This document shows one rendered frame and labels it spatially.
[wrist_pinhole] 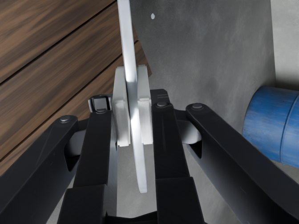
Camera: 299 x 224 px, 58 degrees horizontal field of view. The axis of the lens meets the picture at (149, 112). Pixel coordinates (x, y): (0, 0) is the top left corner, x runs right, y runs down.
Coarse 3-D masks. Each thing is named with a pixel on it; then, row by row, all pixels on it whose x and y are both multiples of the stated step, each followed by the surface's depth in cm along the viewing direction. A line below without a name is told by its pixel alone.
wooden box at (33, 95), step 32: (0, 0) 37; (32, 0) 40; (64, 0) 44; (96, 0) 48; (0, 32) 38; (32, 32) 41; (64, 32) 45; (96, 32) 50; (0, 64) 39; (32, 64) 43; (64, 64) 47; (96, 64) 52; (0, 96) 40; (32, 96) 44; (64, 96) 48; (0, 128) 41; (32, 128) 45; (0, 160) 43
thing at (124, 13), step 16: (128, 0) 18; (128, 16) 18; (128, 32) 18; (128, 48) 18; (128, 64) 18; (128, 80) 18; (128, 96) 18; (144, 160) 21; (144, 176) 22; (144, 192) 26
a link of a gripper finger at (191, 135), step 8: (152, 96) 17; (160, 96) 17; (168, 96) 17; (176, 112) 15; (184, 112) 15; (184, 120) 14; (184, 128) 14; (192, 128) 14; (184, 136) 14; (192, 136) 14; (200, 136) 14; (200, 144) 14
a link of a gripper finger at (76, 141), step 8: (112, 96) 18; (80, 120) 15; (88, 120) 15; (80, 128) 14; (72, 136) 14; (80, 136) 14; (72, 144) 14; (80, 144) 14; (64, 152) 14; (72, 152) 14; (80, 152) 14
